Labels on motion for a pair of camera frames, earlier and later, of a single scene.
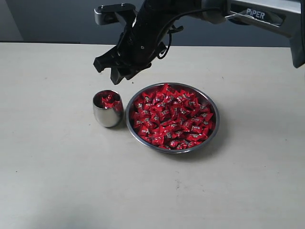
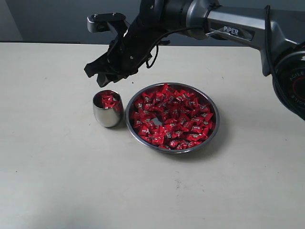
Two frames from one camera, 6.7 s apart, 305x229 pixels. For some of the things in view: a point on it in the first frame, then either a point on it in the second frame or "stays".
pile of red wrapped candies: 170,118 stays
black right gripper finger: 117,75 -> 103,79
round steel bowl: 139,93 stays
